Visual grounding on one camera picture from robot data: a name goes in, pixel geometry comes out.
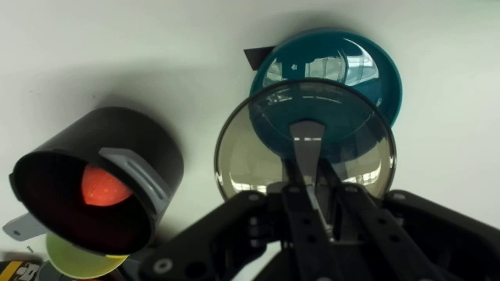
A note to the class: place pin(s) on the yellow-green plastic plate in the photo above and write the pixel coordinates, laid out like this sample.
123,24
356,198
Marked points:
78,263

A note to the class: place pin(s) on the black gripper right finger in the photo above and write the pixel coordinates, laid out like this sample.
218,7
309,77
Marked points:
371,244

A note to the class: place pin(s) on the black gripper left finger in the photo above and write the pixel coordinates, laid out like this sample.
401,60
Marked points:
311,246

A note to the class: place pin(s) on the red ball inside pot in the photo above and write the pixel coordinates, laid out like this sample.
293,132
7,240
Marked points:
98,188

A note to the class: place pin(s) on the black toy pot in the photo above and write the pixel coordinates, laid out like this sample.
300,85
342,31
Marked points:
123,143

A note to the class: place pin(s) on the blue toy pan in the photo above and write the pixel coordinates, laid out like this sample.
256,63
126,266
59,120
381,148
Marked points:
340,82

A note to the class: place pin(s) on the yellow tape measure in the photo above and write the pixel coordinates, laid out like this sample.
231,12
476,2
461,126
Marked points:
18,271

